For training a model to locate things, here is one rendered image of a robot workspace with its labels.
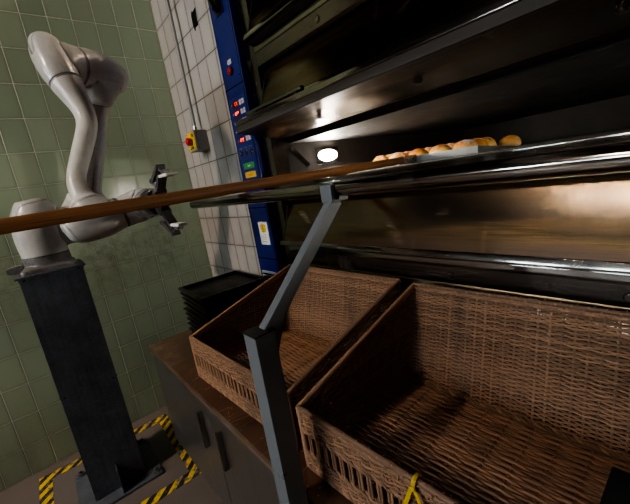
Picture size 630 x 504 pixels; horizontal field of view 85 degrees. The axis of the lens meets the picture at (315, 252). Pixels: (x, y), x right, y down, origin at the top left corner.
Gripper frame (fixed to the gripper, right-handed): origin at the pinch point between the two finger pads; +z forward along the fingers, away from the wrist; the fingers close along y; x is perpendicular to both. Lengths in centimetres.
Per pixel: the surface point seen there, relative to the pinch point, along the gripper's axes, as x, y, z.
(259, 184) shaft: -20.5, -0.5, 9.7
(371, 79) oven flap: -36, -20, 41
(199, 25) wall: -51, -74, -64
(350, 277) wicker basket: -47, 35, 15
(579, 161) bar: -12, 2, 86
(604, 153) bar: -13, 1, 88
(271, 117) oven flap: -35.5, -20.6, 0.1
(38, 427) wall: 51, 98, -114
